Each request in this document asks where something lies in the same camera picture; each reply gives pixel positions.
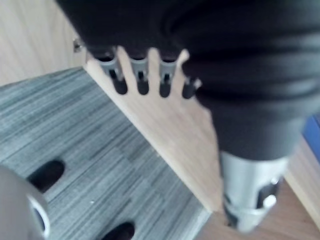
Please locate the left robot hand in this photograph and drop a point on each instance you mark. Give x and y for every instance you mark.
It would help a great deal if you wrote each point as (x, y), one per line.
(225, 50)

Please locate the light wood cabinet door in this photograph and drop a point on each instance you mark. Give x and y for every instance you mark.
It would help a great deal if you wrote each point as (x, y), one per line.
(162, 120)

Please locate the blue folder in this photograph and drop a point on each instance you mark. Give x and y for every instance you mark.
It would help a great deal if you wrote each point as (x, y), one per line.
(312, 128)

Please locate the light wood cabinet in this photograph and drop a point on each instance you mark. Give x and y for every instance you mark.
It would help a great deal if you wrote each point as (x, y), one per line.
(30, 37)

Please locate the dark robot foot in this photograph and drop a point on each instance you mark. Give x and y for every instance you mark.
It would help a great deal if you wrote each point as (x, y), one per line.
(120, 232)
(47, 175)

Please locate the silver robot leg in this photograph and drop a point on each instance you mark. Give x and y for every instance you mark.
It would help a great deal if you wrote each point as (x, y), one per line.
(17, 200)

